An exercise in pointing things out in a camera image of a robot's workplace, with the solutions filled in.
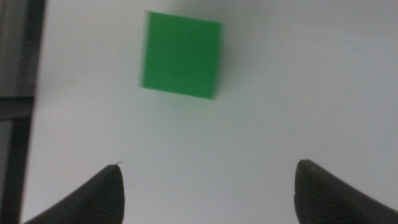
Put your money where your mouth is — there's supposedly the green cube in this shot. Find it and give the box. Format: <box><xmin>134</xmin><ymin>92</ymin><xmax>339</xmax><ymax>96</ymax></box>
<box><xmin>139</xmin><ymin>10</ymin><xmax>224</xmax><ymax>101</ymax></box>

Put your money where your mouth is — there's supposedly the black metal frame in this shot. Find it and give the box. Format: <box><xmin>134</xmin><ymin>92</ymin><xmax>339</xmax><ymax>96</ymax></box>
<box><xmin>0</xmin><ymin>0</ymin><xmax>47</xmax><ymax>224</ymax></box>

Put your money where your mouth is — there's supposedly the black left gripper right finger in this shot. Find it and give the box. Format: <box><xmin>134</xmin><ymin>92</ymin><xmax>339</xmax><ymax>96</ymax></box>
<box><xmin>294</xmin><ymin>159</ymin><xmax>398</xmax><ymax>224</ymax></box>

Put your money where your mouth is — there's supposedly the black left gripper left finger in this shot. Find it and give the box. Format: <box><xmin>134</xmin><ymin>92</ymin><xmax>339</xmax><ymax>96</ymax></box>
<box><xmin>23</xmin><ymin>161</ymin><xmax>126</xmax><ymax>224</ymax></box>

